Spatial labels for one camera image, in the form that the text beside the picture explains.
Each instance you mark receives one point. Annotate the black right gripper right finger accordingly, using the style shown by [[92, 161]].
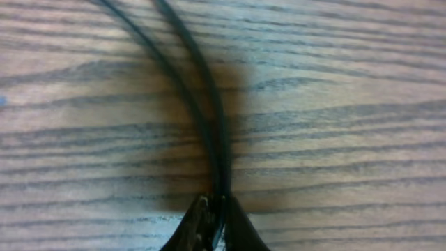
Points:
[[239, 233]]

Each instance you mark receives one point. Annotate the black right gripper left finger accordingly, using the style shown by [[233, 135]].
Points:
[[194, 233]]

